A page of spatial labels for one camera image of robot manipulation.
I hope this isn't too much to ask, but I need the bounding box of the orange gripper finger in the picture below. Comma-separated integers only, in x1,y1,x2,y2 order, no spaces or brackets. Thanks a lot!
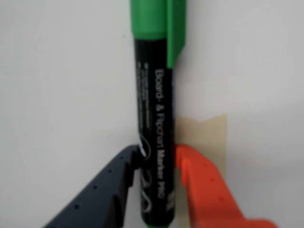
174,144,278,228

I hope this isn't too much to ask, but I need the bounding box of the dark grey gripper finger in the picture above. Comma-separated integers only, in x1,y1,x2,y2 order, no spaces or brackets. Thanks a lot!
42,144,141,228

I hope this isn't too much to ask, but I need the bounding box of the green marker with black barrel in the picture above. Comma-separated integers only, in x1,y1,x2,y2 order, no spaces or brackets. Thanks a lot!
129,0,187,228

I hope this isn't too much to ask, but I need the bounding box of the long beige masking tape strip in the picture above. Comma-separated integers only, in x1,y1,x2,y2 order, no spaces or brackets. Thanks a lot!
173,114,228,228

